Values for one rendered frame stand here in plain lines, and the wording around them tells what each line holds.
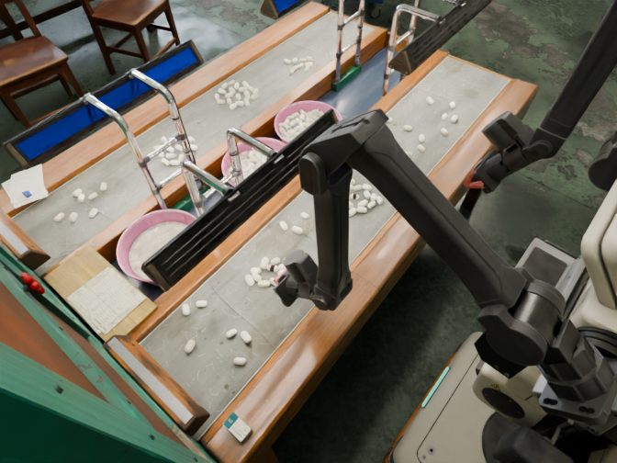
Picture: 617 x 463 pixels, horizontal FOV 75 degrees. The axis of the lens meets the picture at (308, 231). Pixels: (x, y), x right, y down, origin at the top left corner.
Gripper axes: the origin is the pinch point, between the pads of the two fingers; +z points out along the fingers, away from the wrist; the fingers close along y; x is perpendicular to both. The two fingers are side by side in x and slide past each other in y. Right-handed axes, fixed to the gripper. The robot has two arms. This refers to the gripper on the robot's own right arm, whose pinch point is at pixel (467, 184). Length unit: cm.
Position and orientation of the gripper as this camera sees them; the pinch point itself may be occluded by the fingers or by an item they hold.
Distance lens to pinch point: 115.1
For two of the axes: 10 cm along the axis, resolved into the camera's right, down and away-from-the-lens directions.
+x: 6.8, 7.4, 0.2
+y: -6.5, 6.2, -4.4
